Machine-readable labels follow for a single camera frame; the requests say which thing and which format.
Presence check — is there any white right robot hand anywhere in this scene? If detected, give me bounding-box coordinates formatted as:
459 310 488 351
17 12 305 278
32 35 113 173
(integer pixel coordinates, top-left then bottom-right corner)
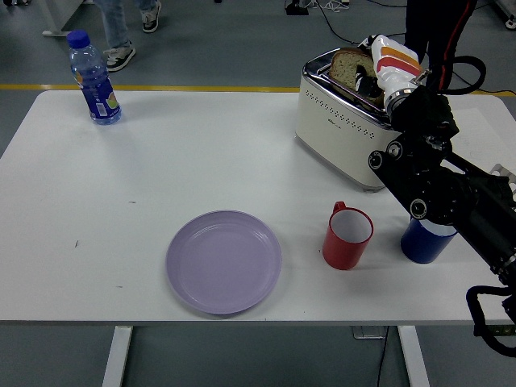
354 34 423 101

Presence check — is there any brown bread slice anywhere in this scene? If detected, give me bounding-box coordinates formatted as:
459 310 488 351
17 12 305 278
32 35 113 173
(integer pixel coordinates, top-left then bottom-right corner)
328 47 386 108

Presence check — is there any cream chrome toaster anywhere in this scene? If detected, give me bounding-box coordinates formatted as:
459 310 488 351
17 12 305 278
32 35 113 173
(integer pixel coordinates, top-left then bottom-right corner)
293 48 405 194

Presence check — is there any purple plate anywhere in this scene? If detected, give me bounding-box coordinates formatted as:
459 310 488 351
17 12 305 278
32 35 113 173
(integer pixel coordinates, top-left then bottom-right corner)
165 209 283 316

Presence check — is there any black power strip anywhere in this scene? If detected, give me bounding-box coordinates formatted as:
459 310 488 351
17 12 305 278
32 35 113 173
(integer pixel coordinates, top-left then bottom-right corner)
284 0 310 17

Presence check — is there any metal toast rack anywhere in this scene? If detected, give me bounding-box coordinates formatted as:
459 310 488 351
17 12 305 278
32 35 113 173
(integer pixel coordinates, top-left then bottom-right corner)
489 163 516 191

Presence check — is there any blue mug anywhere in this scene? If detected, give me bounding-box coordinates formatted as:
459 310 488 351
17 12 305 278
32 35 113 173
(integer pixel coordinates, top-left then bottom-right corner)
399 217 459 265

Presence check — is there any red mug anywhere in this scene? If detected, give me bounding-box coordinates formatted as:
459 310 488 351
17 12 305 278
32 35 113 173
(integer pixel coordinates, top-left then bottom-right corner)
321 200 375 271

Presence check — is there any person in sneakers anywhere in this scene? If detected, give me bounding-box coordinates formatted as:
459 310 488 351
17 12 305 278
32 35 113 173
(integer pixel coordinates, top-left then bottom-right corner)
94 0 163 73

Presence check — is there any white table leg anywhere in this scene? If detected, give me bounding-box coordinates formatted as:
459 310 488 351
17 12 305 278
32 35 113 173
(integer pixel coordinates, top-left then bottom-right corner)
397 325 431 387
101 325 134 387

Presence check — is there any blue water bottle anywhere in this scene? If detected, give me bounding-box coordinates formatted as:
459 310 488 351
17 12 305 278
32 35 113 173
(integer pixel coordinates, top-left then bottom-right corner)
66 30 123 126

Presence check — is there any white furniture base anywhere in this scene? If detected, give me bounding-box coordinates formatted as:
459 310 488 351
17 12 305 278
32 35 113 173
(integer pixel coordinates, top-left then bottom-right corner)
42 0 98 38

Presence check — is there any black floor cable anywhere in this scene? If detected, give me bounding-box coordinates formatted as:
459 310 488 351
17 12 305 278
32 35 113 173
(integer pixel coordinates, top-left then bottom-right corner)
317 0 516 98

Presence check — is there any clear under-table bracket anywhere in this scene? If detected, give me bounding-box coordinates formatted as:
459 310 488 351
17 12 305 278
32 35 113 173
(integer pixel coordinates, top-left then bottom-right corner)
353 325 389 340

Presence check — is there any black under-table cable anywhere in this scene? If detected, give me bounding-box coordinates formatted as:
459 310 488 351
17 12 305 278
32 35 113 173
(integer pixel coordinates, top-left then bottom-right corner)
376 326 390 387

